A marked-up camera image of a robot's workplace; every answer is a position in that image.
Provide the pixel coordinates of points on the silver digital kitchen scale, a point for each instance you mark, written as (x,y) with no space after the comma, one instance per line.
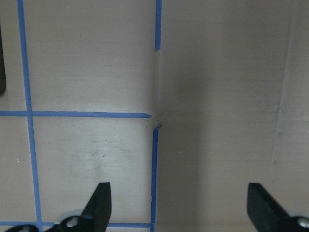
(2,70)

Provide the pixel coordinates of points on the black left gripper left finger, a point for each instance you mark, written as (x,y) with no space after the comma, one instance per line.
(94,217)

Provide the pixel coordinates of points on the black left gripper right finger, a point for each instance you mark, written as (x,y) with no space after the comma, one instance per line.
(267,215)

